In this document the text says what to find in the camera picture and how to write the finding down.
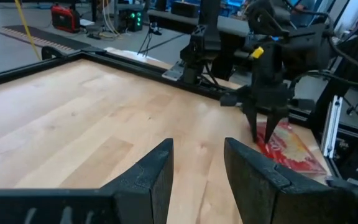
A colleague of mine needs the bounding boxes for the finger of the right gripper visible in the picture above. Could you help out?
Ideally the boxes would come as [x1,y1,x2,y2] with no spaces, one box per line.
[265,107,288,144]
[242,105,259,142]

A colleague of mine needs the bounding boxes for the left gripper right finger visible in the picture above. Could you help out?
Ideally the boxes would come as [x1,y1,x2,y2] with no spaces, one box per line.
[224,138,354,224]

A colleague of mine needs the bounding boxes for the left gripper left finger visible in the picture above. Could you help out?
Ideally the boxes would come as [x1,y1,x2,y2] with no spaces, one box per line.
[99,138,174,224]

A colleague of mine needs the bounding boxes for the red Orville popcorn bag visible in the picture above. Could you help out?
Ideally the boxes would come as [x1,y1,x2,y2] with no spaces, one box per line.
[255,121,328,175]

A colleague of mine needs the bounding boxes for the yellow tape tag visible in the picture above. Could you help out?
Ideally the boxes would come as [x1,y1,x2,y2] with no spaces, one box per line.
[251,46,265,59]

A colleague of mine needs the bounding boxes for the silver aluminium extrusion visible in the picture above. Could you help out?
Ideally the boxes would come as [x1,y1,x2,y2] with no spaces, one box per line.
[320,95,344,159]

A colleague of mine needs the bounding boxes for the silver mounting plate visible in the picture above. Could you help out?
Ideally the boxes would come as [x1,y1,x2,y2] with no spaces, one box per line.
[162,61,188,82]

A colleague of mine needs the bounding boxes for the black box green lights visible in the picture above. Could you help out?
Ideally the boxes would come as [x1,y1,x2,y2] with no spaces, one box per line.
[118,9,144,32]

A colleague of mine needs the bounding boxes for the black striped floor mat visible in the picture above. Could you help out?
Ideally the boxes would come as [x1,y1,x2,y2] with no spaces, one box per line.
[1,24,91,52]

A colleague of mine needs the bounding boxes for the red black toolbox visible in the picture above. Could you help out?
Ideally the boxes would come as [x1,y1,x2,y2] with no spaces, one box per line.
[50,3,81,34]

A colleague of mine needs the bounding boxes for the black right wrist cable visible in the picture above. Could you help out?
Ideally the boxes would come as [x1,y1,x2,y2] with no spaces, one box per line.
[290,12,358,90]

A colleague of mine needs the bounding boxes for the black aluminium table frame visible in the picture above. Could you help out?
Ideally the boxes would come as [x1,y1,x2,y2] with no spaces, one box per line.
[0,45,358,200]

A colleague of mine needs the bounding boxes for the yellow hanging cable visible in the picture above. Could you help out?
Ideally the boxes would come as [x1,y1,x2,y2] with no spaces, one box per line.
[13,0,42,60]

